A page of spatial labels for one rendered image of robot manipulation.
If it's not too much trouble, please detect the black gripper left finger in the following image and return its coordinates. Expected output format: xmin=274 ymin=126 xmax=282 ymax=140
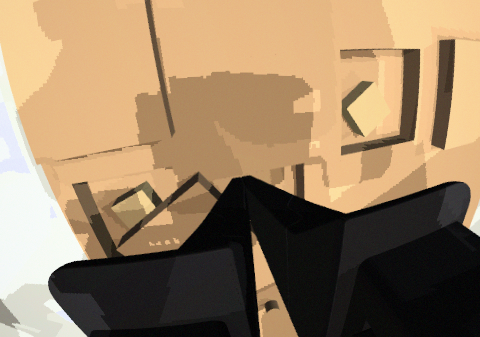
xmin=48 ymin=177 xmax=260 ymax=337

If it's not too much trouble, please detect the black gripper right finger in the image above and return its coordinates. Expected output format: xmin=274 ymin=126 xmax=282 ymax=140
xmin=241 ymin=176 xmax=471 ymax=337

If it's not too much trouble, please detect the tan puzzle board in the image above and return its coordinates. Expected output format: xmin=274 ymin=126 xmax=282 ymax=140
xmin=0 ymin=0 xmax=480 ymax=260

